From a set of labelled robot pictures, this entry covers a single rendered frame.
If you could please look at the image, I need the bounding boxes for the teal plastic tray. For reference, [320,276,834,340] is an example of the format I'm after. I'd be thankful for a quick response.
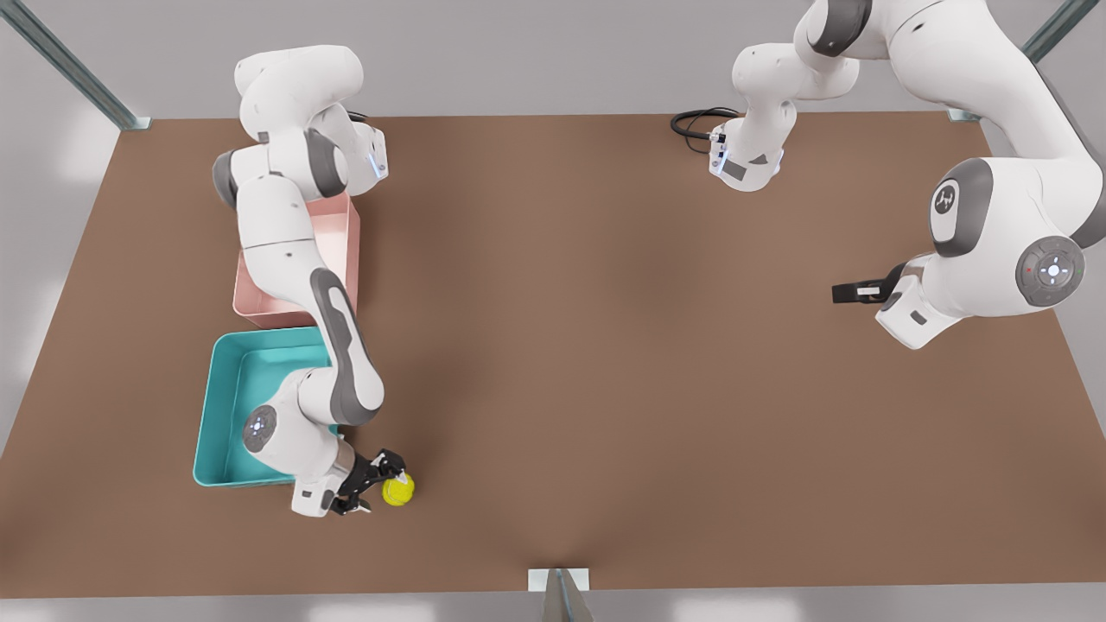
[193,327,341,488]

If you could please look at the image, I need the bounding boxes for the pink plastic tray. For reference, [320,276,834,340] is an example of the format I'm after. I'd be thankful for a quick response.
[232,192,361,330]

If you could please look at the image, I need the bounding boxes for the silver frame post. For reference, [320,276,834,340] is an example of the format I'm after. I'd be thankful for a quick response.
[0,0,152,131]
[946,0,1100,124]
[527,568,595,622]

